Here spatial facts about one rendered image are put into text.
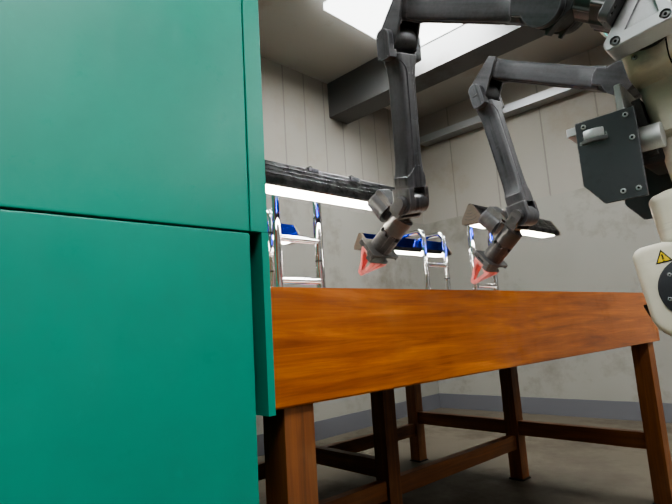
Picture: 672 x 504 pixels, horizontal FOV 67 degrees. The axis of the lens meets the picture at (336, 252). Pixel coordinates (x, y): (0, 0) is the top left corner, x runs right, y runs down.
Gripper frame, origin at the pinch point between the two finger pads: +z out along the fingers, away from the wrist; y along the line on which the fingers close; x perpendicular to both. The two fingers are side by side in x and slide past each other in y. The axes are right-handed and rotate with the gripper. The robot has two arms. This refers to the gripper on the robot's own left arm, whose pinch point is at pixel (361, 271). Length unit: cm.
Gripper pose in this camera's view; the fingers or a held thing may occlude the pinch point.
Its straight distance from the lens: 137.5
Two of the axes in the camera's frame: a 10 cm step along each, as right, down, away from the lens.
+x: 4.7, 7.0, -5.4
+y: -7.2, -0.6, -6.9
